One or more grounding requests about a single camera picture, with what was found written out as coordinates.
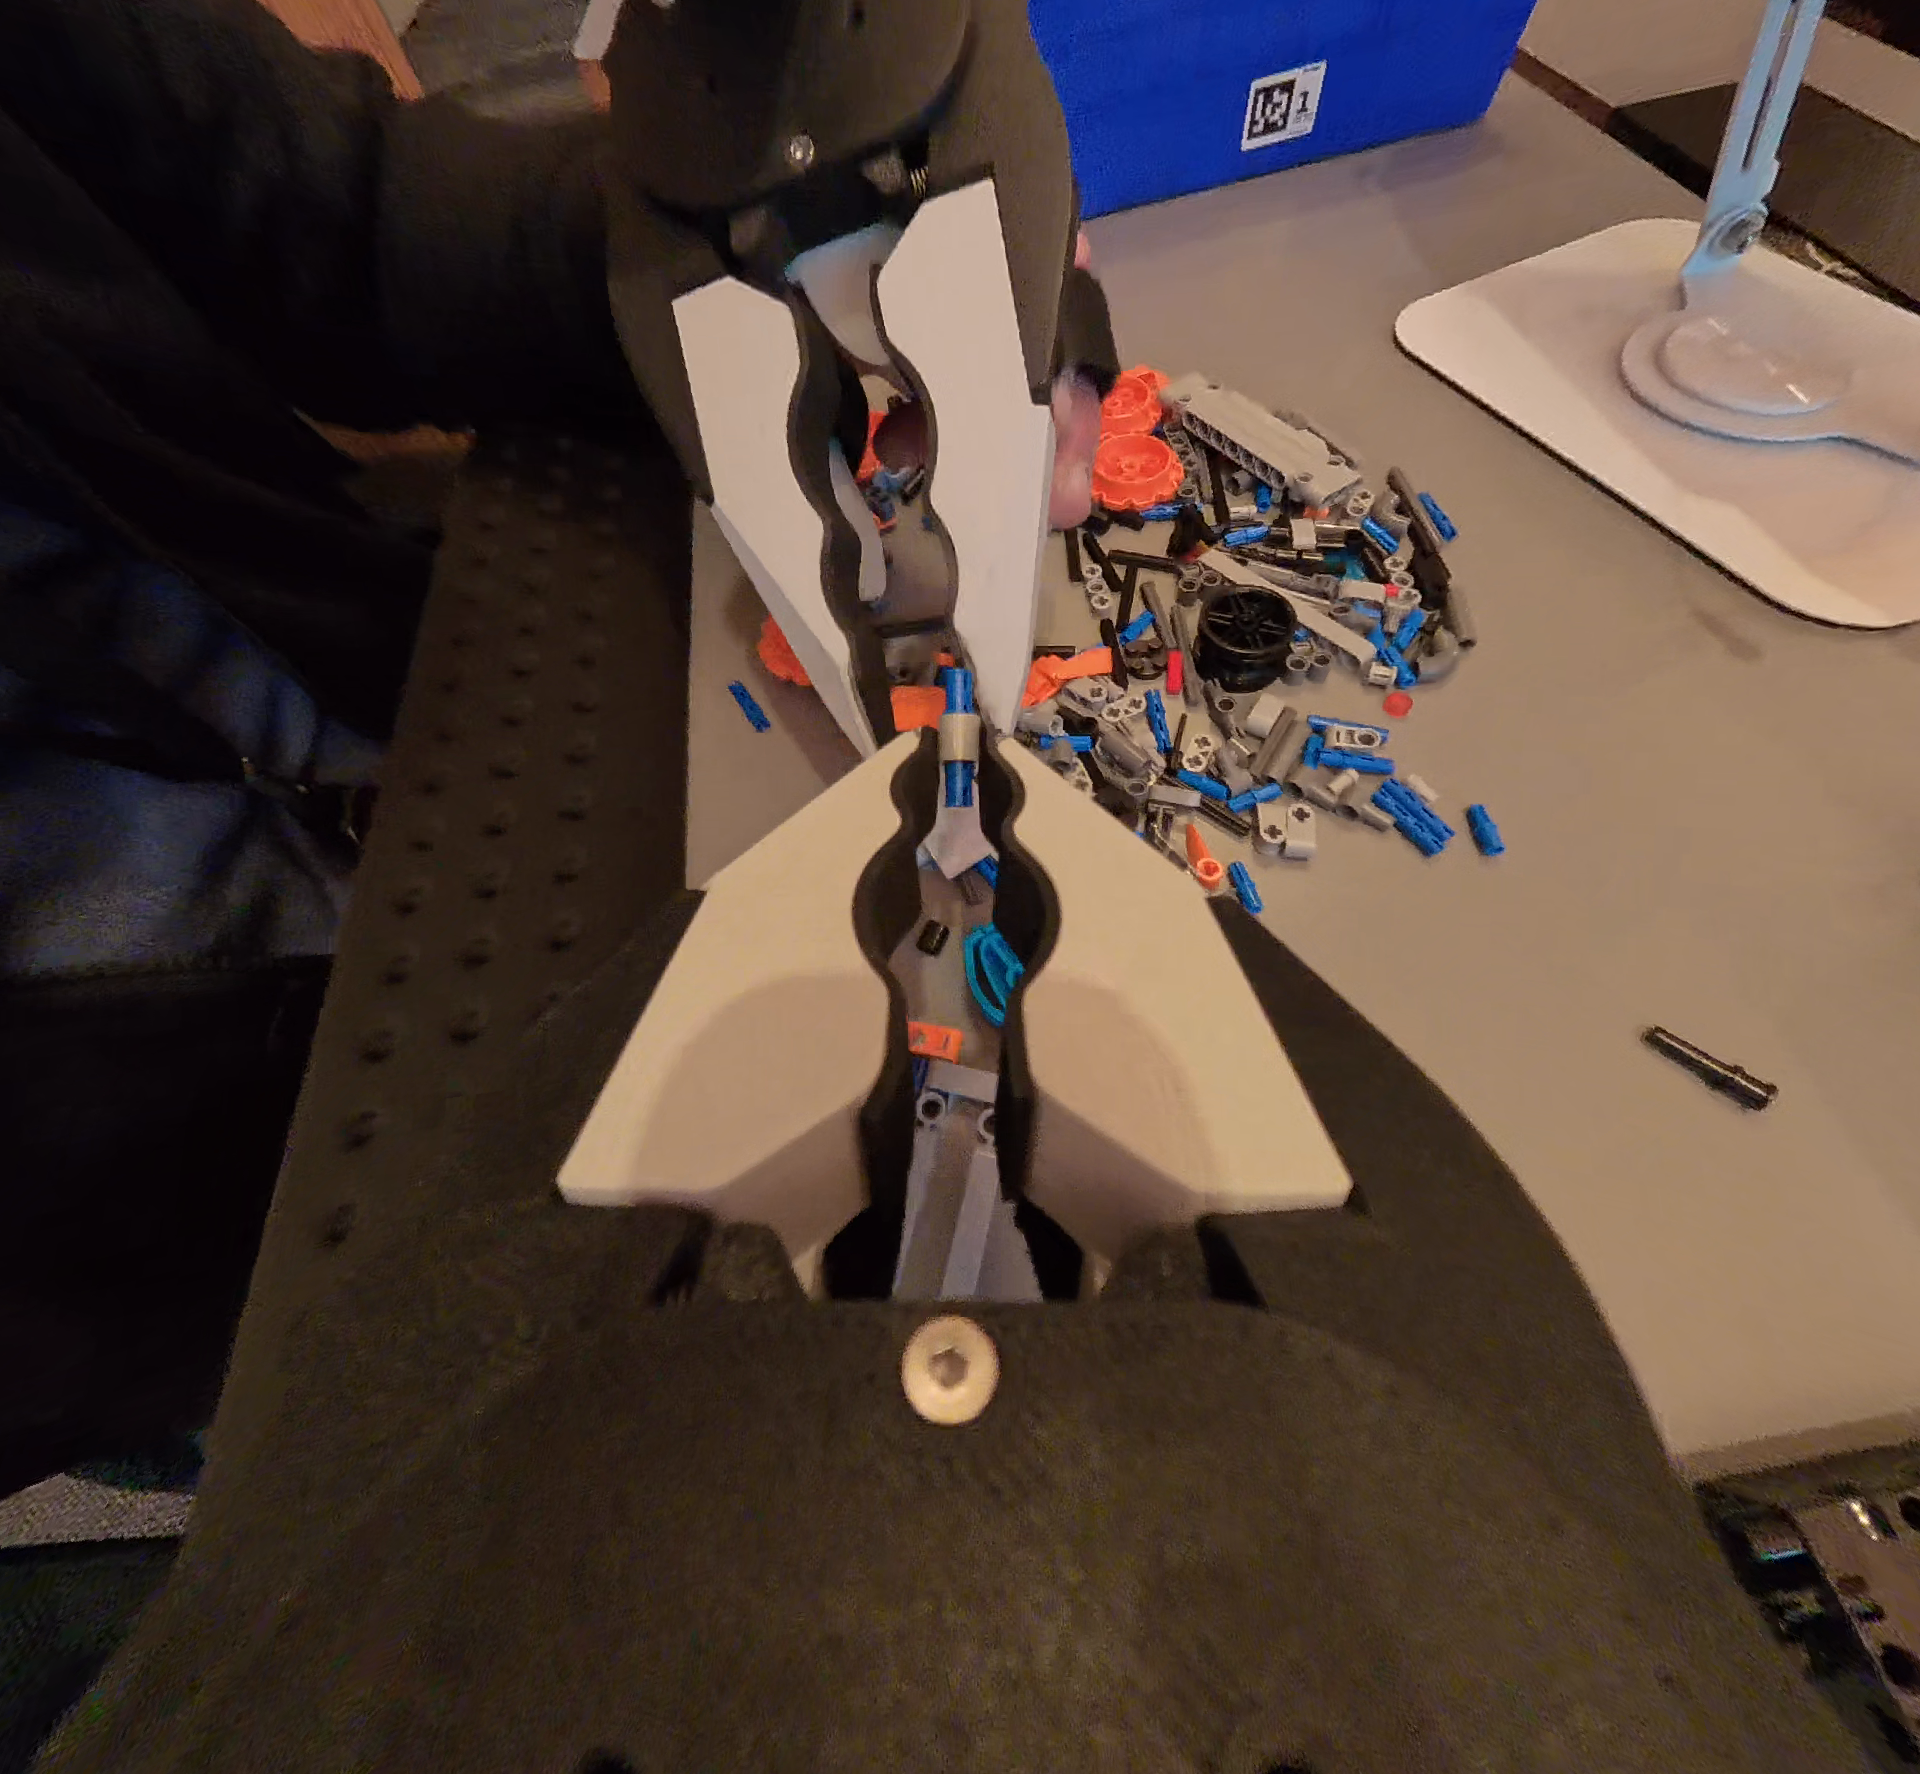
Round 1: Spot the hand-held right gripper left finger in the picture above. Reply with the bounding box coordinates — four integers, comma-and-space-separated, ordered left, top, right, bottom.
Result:
561, 745, 950, 1296

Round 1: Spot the black axle pin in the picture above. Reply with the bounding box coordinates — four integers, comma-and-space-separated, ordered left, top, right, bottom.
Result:
1643, 1024, 1782, 1110

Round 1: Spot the pile of plastic building pieces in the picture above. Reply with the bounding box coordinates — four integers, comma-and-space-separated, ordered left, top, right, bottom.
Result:
720, 364, 1508, 922

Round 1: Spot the grey beam piece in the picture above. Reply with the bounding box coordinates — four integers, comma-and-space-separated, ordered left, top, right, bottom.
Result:
916, 694, 997, 892

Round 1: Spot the blue storage bin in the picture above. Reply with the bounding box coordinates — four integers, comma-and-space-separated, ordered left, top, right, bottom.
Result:
959, 0, 1613, 221

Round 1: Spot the white book stand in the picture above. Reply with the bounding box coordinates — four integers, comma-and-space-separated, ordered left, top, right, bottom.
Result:
1396, 0, 1920, 629

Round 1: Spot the turquoise connector piece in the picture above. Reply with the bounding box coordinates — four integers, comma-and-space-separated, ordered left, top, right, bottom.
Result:
959, 927, 1031, 1032

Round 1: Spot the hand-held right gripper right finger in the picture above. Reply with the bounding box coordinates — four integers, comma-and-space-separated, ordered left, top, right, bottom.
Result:
971, 739, 1351, 1296

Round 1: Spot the long grey frame piece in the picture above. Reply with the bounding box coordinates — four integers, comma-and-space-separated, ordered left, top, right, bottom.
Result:
1163, 380, 1375, 522

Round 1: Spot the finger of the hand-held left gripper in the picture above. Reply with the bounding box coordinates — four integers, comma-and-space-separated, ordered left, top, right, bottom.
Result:
870, 178, 1058, 726
666, 267, 901, 756

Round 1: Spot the black spoked wheel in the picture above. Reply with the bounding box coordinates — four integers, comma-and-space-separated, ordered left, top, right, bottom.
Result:
1194, 589, 1297, 695

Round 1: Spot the person's left hand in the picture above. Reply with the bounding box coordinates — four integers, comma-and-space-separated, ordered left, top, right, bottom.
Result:
1043, 364, 1106, 592

